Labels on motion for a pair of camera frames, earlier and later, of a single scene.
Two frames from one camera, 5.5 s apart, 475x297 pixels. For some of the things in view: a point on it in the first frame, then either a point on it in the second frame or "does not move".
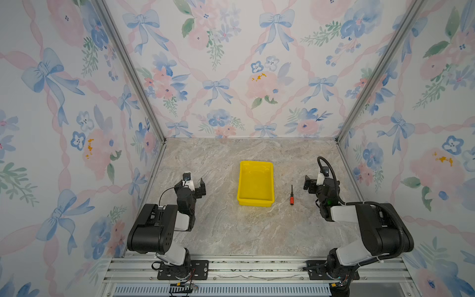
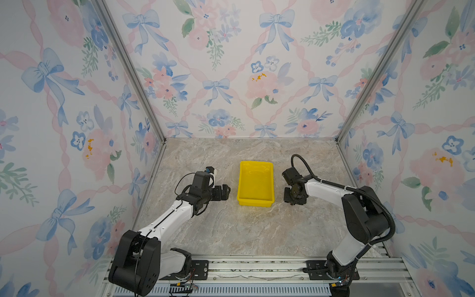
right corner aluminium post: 414,8 does not move
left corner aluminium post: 130,64 does not move
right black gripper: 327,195 -> 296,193
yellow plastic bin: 256,184 does not move
